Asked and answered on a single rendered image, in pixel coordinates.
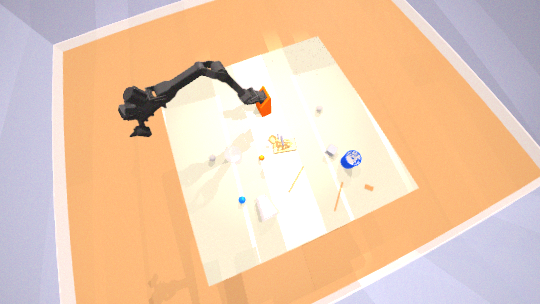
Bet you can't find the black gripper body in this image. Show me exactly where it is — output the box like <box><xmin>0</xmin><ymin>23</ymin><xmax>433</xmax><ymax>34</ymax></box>
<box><xmin>134</xmin><ymin>106</ymin><xmax>154</xmax><ymax>137</ymax></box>

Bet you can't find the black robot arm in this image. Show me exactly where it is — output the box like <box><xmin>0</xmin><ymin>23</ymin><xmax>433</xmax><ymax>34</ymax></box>
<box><xmin>118</xmin><ymin>60</ymin><xmax>267</xmax><ymax>121</ymax></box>

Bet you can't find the blue open cup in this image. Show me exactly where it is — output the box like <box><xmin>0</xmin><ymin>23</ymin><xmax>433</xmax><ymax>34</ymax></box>
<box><xmin>341</xmin><ymin>150</ymin><xmax>362</xmax><ymax>169</ymax></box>

